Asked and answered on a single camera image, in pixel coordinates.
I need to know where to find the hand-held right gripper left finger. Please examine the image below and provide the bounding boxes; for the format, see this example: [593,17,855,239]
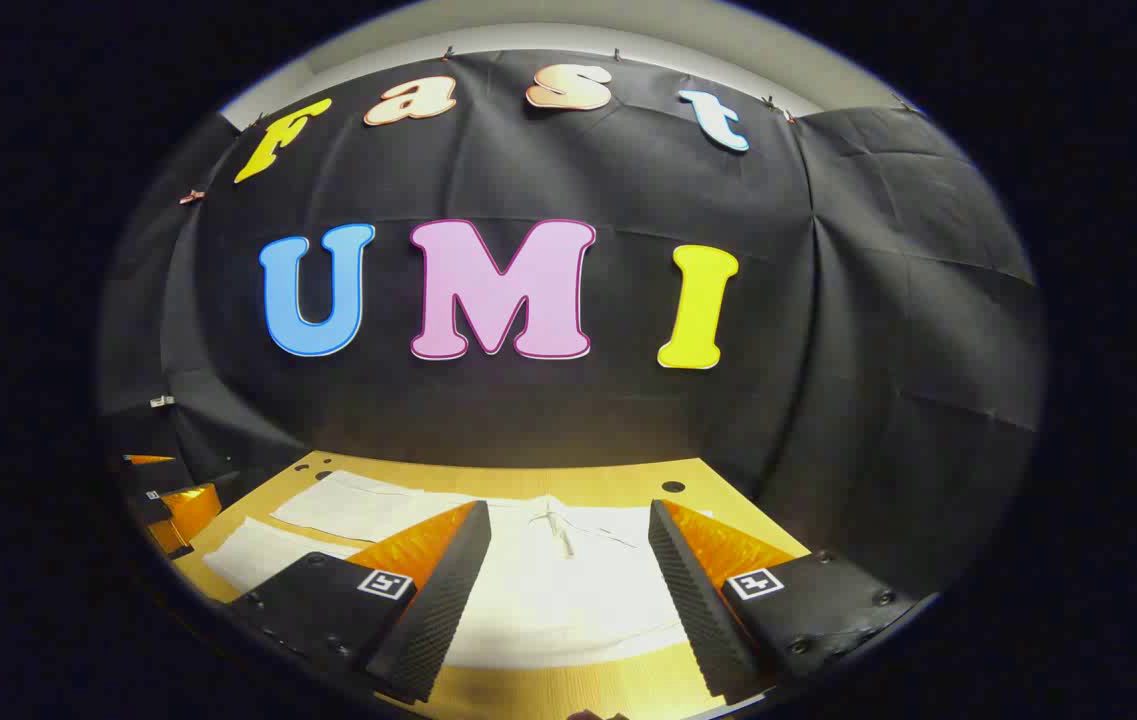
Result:
[226,500,493,705]

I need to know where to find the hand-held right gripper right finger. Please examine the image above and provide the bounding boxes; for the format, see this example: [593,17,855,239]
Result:
[648,499,921,703]

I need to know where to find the white jeans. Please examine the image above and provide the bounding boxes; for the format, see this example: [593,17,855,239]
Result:
[203,470,719,671]

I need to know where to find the black backdrop cloth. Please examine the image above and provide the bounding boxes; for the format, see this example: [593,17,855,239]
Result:
[98,48,1047,601]

